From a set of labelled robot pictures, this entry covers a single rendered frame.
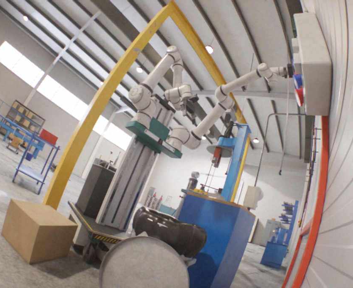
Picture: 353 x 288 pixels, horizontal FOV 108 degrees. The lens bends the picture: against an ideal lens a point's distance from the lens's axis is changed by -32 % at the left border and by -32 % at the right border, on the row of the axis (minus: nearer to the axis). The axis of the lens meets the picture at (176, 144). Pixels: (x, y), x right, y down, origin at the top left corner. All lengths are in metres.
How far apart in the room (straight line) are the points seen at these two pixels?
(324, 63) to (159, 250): 1.24
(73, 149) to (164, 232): 1.55
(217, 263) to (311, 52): 1.57
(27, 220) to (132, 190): 1.12
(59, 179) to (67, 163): 0.21
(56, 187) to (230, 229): 1.88
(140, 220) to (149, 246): 0.18
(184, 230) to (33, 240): 0.93
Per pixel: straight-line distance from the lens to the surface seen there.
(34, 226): 1.28
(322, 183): 1.03
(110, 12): 7.17
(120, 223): 1.98
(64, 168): 2.29
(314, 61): 0.90
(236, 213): 1.63
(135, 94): 1.61
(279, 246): 5.14
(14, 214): 1.43
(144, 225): 1.17
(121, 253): 1.21
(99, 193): 1.92
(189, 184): 3.97
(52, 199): 2.35
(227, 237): 1.63
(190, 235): 1.14
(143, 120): 1.67
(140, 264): 1.15
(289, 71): 1.85
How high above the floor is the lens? 0.74
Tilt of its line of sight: 19 degrees up
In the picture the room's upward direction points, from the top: 22 degrees clockwise
